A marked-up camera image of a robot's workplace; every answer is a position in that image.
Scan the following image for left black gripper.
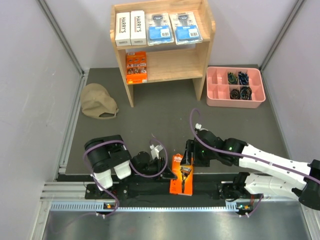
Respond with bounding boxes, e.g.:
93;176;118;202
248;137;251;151
135;156;177;181

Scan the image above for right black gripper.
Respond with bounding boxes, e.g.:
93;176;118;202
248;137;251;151
180;139;217;167

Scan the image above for orange Gillette razor box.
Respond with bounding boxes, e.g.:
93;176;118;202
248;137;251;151
169;153;194;196

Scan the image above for orange razor blade cartridge box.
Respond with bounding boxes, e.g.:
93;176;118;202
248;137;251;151
126;51;148;85

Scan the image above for blue razor blister pack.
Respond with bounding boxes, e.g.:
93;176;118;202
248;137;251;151
145;12;175;46
169;11;203;46

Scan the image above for white Harry's box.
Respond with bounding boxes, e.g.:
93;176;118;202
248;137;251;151
130;10;147;46
115;12;131;47

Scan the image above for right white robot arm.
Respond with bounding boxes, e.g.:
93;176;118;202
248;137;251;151
181;128;320;211

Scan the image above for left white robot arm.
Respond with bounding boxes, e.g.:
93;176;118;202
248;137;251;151
83;134;178;199

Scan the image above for wooden two-tier shelf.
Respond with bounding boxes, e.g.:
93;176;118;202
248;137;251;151
109;0;216;107

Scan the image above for pink compartment organizer tray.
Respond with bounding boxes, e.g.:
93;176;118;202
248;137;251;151
206;66;266;109

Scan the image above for beige cap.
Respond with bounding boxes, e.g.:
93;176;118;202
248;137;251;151
80;83;119;120

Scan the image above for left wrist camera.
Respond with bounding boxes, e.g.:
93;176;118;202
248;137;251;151
149;144;163;160

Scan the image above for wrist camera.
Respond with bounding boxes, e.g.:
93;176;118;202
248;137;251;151
194;123;207;132
149;144;163;160

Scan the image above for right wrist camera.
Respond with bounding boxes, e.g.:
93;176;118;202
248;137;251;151
194;123;207;132

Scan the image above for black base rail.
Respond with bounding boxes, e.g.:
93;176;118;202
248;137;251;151
84;174;263;208

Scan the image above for multicolour hair ties front-right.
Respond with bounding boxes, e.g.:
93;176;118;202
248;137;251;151
240;86;253;101

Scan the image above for green black hair ties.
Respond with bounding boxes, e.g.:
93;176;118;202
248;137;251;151
226;71;239;85

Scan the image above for blue hair ties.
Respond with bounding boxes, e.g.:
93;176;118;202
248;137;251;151
237;71;250;86

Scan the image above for grey slotted cable duct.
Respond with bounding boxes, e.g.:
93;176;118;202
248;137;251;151
50;201;253;212

